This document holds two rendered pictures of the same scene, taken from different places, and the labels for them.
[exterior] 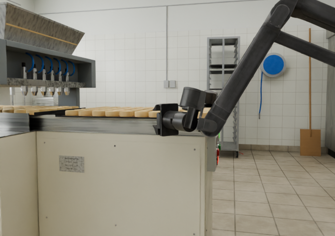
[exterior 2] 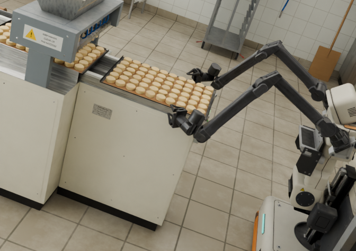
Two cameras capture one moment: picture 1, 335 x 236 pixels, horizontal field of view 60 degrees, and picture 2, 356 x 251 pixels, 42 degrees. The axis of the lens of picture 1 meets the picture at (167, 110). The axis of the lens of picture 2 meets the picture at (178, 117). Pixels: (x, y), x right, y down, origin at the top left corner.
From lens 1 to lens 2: 157 cm
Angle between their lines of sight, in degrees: 27
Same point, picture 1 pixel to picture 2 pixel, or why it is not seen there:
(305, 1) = (280, 83)
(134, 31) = not seen: outside the picture
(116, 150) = (137, 114)
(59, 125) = (98, 83)
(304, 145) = (316, 64)
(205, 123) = (198, 136)
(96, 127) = (126, 94)
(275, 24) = (257, 95)
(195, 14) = not seen: outside the picture
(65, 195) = (92, 128)
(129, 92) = not seen: outside the picture
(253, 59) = (238, 107)
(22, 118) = (73, 73)
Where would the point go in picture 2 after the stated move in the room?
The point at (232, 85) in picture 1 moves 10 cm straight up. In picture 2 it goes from (221, 118) to (228, 100)
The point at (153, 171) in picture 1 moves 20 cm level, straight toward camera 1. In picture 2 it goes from (158, 134) to (159, 155)
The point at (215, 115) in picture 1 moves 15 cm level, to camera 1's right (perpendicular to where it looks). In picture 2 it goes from (206, 132) to (234, 139)
